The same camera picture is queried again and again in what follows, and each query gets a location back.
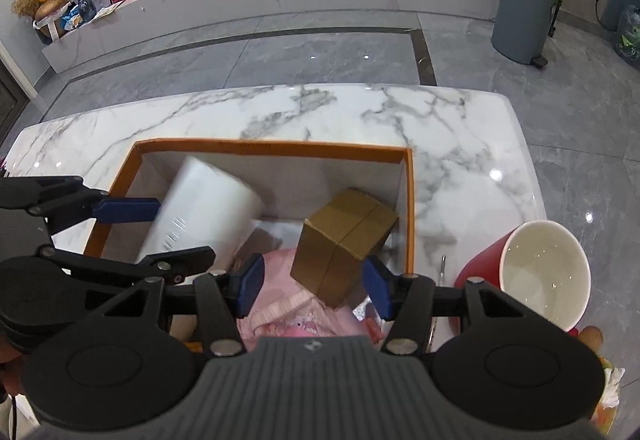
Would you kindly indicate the dried flower basket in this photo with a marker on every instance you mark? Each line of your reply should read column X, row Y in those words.
column 45, row 15

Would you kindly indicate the orange cardboard storage box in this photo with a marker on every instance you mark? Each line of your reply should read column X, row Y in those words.
column 293, row 179

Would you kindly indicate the grey pedal trash bin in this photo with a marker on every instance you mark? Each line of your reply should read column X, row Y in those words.
column 521, row 29

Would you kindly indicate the blue water jug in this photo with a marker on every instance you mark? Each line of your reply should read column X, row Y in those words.
column 627, row 39

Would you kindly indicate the brown cardboard box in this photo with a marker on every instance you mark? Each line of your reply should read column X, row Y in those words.
column 334, row 242

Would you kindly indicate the white rectangular box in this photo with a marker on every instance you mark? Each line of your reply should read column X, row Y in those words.
column 203, row 207

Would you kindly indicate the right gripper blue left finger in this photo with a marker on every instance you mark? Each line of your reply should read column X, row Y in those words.
column 222, row 299

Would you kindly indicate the pink mini backpack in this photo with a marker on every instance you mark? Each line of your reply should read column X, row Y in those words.
column 284, row 308

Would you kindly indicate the red mug white inside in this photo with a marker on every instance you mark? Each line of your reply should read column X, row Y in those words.
column 540, row 264

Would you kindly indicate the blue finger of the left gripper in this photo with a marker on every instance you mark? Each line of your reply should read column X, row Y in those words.
column 57, row 268
column 64, row 201

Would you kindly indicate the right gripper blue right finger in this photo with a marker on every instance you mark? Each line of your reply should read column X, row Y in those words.
column 405, row 301

